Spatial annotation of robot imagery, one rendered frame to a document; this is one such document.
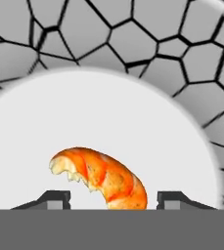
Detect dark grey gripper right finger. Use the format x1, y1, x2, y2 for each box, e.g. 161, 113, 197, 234
157, 190, 218, 211

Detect white plate with black-lined rim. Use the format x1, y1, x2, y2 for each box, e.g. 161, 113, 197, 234
0, 0, 224, 211

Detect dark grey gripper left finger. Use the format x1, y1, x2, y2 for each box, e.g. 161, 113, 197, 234
11, 189, 71, 211

